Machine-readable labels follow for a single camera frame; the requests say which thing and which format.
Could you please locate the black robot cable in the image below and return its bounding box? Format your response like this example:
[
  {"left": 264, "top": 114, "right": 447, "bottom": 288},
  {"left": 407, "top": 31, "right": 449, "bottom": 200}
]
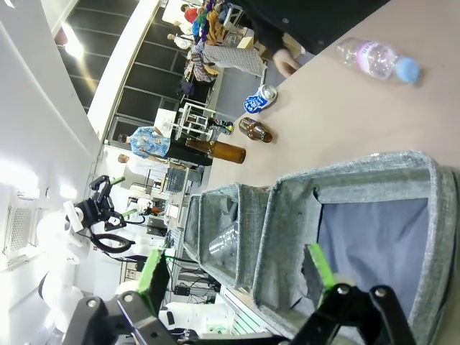
[{"left": 87, "top": 229, "right": 137, "bottom": 255}]

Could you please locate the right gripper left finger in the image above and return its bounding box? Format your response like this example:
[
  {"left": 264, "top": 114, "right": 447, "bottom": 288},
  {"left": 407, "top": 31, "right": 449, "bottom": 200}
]
[{"left": 64, "top": 247, "right": 197, "bottom": 345}]

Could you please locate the blue Sweat drink can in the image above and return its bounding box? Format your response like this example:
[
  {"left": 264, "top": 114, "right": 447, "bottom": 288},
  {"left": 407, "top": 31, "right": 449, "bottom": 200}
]
[{"left": 243, "top": 84, "right": 279, "bottom": 115}]

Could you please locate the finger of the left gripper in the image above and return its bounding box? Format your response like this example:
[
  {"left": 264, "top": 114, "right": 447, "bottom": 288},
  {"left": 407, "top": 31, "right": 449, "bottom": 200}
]
[
  {"left": 88, "top": 175, "right": 126, "bottom": 198},
  {"left": 103, "top": 208, "right": 139, "bottom": 231}
]

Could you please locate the person in black cardigan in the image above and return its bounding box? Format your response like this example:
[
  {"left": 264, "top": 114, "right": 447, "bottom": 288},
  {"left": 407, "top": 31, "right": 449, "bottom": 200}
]
[{"left": 229, "top": 0, "right": 391, "bottom": 57}]

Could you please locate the white ceiling vent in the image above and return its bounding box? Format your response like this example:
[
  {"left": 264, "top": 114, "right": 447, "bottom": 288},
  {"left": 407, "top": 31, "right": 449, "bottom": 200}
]
[{"left": 2, "top": 193, "right": 41, "bottom": 260}]

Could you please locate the brown glass bottle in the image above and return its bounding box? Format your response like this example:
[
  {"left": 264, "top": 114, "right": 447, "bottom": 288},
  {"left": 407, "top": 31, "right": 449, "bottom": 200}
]
[
  {"left": 185, "top": 138, "right": 247, "bottom": 165},
  {"left": 238, "top": 116, "right": 275, "bottom": 144}
]

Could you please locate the person in blue floral shirt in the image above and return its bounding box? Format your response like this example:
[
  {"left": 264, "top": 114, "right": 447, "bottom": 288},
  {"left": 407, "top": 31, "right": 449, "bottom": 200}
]
[{"left": 117, "top": 125, "right": 172, "bottom": 160}]

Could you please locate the person's right hand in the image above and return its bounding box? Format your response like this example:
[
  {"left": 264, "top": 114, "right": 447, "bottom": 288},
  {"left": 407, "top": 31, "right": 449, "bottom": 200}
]
[{"left": 272, "top": 48, "right": 301, "bottom": 78}]

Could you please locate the grey fabric basket labelled Plastic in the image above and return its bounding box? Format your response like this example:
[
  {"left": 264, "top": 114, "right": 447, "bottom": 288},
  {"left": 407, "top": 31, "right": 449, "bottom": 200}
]
[{"left": 198, "top": 183, "right": 276, "bottom": 293}]

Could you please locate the colourful clothes pile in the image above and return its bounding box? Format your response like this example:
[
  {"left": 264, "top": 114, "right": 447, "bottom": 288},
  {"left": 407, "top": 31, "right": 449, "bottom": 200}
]
[{"left": 184, "top": 0, "right": 236, "bottom": 47}]

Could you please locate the large clear plastic bottle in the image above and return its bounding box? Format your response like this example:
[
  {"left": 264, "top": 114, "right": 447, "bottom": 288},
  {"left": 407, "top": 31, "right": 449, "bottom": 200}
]
[{"left": 207, "top": 220, "right": 241, "bottom": 282}]

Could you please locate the grey fabric basket labelled Can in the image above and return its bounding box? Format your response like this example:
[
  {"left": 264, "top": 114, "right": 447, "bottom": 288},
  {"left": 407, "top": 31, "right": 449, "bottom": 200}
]
[{"left": 251, "top": 150, "right": 460, "bottom": 345}]

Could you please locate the white metal rack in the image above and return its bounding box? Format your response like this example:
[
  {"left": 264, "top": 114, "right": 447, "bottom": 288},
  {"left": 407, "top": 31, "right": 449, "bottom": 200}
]
[{"left": 175, "top": 101, "right": 217, "bottom": 140}]

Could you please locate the pink label plastic bottle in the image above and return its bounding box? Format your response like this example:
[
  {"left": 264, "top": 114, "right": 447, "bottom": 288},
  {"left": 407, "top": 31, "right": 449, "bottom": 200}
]
[{"left": 336, "top": 37, "right": 422, "bottom": 86}]

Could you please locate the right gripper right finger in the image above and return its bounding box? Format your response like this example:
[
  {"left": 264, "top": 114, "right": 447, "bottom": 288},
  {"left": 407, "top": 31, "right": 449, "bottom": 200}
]
[{"left": 290, "top": 243, "right": 418, "bottom": 345}]

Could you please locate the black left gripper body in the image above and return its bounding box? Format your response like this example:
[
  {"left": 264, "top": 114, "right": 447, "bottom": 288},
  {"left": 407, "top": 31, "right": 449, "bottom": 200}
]
[{"left": 73, "top": 193, "right": 116, "bottom": 231}]

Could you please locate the checked cloth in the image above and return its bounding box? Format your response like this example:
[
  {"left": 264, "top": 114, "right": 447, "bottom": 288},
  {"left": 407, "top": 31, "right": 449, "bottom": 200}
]
[{"left": 201, "top": 43, "right": 267, "bottom": 77}]

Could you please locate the person's right forearm black sleeve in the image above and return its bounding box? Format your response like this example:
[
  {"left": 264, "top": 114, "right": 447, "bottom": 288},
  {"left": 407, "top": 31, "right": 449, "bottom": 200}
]
[{"left": 247, "top": 16, "right": 289, "bottom": 55}]

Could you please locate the person in white shirt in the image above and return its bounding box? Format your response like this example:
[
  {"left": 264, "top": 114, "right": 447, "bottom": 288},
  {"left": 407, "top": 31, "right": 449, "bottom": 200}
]
[{"left": 117, "top": 153, "right": 170, "bottom": 178}]

